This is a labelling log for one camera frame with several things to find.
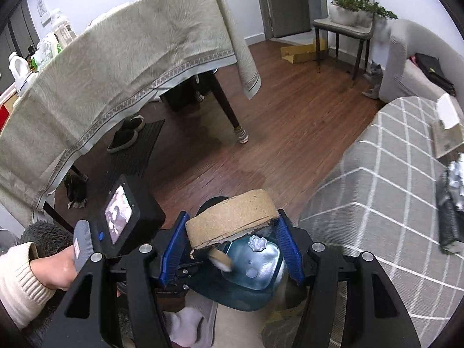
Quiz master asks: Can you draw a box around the silver foil paper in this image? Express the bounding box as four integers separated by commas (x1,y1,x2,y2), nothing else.
447,153,464,212

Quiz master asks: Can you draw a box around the grey armchair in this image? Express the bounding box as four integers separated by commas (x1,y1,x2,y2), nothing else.
379,19,463,108

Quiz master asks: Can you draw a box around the white potted plant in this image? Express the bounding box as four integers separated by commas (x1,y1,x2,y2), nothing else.
329,0,398,28

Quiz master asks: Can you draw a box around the black handbag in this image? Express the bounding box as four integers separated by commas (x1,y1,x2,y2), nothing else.
414,53,455,96

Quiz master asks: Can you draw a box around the small white paper ball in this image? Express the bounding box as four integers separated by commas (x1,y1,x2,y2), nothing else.
248,235,267,252

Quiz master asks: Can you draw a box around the grey checked tablecloth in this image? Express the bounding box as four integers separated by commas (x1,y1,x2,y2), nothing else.
298,97,463,347

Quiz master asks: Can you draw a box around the grey green door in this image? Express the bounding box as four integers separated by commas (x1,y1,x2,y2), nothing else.
259,0,327,45

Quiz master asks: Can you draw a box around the flat cardboard box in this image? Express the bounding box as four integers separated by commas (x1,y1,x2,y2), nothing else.
280,40,317,64

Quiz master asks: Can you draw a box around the brown tape roll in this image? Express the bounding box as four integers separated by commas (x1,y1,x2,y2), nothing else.
186,189,279,251

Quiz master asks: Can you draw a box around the dark teal trash bin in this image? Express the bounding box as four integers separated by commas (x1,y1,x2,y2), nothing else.
189,196,285,312

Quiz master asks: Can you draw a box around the black face mask packet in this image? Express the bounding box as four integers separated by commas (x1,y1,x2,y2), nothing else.
436,170,463,254

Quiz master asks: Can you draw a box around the dark wooden table leg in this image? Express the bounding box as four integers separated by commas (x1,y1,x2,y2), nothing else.
204,71,249,145

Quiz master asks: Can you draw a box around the dark slip-on shoe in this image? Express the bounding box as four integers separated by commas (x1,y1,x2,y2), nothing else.
107,115,145,154

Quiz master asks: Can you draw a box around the grey cat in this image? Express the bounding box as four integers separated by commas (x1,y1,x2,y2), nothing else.
362,61,383,100

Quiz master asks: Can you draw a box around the beige patterned tablecloth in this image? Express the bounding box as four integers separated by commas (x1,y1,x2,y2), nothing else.
1,0,261,226

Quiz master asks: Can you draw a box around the dark floor mat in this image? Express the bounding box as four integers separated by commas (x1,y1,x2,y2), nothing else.
104,119,165,188

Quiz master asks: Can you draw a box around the grey dining chair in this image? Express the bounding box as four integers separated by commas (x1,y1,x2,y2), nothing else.
313,0,375,83

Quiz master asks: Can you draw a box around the person's left hand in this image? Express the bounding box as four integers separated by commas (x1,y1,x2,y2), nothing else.
30,245,77,291

